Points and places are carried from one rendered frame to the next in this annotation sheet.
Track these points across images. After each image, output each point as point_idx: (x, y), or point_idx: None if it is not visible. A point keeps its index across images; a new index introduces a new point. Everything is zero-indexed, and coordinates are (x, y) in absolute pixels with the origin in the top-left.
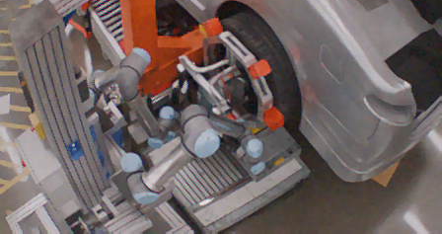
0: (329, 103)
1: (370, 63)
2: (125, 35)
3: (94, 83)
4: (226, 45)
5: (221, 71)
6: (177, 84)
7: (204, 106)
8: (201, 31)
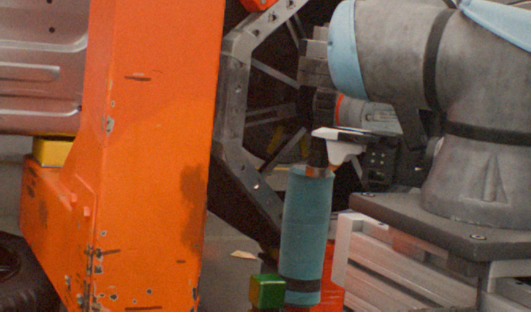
0: None
1: None
2: (148, 1)
3: None
4: None
5: (227, 188)
6: (335, 129)
7: (327, 229)
8: (59, 161)
